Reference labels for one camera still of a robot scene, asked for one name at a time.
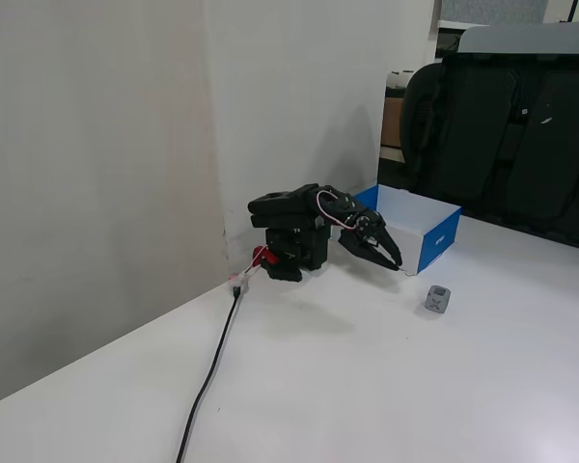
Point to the large black office chair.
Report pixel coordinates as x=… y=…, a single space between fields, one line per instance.
x=521 y=140

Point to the brown cardboard box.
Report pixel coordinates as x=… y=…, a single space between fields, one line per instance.
x=392 y=120

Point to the gray block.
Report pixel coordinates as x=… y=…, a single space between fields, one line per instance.
x=436 y=300

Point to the blue and white cardboard box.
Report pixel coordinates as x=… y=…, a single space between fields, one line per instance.
x=439 y=241

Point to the small black office chair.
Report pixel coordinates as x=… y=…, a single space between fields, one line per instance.
x=417 y=120

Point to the gray chair back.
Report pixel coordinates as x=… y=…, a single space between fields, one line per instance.
x=526 y=36

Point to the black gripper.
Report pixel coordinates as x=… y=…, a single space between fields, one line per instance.
x=363 y=239

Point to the red clamp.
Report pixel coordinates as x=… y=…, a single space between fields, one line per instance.
x=260 y=253

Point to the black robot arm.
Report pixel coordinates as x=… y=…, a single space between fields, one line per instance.
x=289 y=207

